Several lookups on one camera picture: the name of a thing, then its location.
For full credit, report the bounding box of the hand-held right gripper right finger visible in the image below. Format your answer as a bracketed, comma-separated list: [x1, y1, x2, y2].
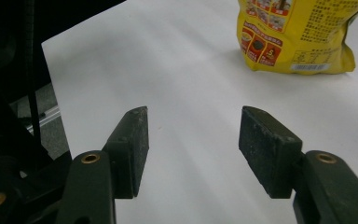
[238, 105, 303, 200]

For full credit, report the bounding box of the yellow green spouted pouch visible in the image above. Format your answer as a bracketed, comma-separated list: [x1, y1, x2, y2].
[236, 0, 358, 76]

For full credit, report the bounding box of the metal floor rail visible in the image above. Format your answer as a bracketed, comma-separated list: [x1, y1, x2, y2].
[26, 105, 62, 133]

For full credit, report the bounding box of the white paper sheet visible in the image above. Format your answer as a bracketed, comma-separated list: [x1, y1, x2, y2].
[41, 0, 358, 224]

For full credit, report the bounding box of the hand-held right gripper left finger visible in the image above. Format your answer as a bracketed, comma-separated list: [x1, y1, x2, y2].
[102, 105, 150, 200]

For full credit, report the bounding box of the black metal stand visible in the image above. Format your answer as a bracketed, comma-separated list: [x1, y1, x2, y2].
[22, 0, 43, 147]

